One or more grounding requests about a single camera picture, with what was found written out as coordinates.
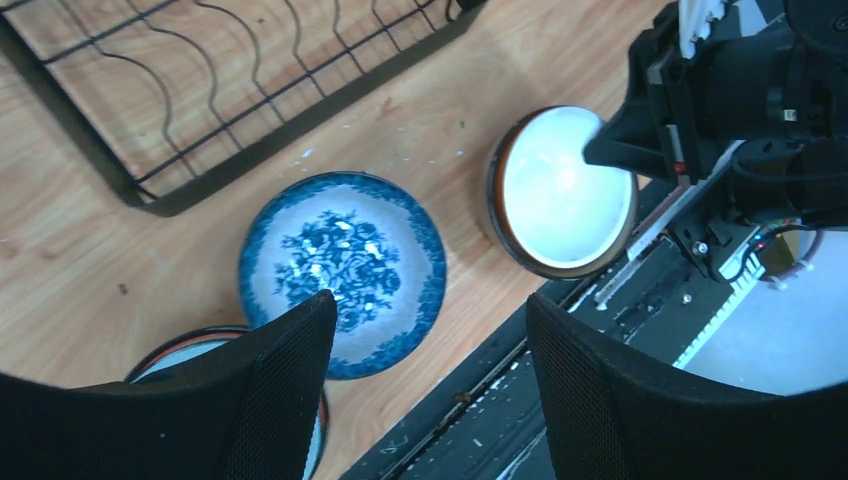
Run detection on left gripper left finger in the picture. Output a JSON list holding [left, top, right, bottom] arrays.
[[1, 290, 337, 479]]

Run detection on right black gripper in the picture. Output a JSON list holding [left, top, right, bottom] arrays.
[[583, 1, 847, 226]]

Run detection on black wire dish rack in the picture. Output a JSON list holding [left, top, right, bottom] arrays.
[[1, 1, 482, 217]]

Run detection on blue floral bowl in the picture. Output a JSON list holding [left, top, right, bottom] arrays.
[[237, 171, 448, 380]]

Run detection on celadon bowl black rim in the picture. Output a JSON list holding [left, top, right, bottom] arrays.
[[125, 325, 329, 479]]

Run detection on white bowl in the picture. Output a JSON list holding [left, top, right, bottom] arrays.
[[480, 105, 639, 280]]

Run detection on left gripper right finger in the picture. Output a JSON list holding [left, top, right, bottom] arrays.
[[526, 294, 847, 479]]

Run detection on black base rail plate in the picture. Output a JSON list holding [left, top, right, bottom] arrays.
[[341, 178, 823, 480]]

